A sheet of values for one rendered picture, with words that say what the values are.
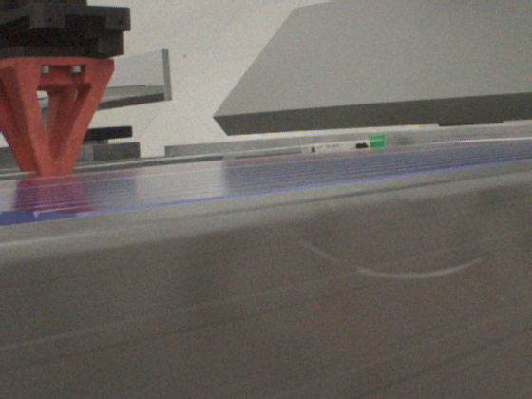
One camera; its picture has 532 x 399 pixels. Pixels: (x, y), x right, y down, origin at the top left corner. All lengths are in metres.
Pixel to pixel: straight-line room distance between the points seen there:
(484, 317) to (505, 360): 0.01
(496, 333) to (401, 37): 1.00
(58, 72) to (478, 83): 0.57
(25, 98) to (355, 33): 0.77
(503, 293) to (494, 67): 0.84
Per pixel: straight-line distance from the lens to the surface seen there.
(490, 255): 0.16
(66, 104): 0.55
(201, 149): 0.91
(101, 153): 0.91
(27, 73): 0.50
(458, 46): 1.07
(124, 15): 0.51
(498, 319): 0.16
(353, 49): 1.19
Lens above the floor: 1.13
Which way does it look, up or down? 30 degrees down
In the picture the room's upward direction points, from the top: 39 degrees counter-clockwise
